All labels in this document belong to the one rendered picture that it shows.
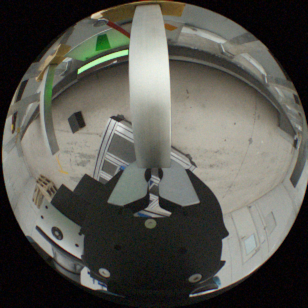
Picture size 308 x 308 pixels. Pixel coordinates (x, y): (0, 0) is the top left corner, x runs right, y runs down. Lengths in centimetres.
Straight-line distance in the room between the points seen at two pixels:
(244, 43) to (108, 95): 104
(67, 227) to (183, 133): 103
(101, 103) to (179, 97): 75
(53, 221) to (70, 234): 5
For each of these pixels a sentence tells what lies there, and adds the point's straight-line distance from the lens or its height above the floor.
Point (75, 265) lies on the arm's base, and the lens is 44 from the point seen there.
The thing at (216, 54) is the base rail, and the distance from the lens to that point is 34.
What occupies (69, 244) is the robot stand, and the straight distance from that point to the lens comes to 26.
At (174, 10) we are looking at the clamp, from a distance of 21.
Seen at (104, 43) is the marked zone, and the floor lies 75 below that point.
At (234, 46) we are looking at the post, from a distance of 31.
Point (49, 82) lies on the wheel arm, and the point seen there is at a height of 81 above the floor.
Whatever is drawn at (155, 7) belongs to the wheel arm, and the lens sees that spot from 18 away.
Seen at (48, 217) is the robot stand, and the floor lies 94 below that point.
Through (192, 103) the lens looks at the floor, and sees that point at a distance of 99.
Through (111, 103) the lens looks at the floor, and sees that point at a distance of 103.
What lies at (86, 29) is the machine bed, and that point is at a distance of 52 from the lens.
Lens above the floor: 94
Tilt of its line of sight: 61 degrees down
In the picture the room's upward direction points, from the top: 178 degrees counter-clockwise
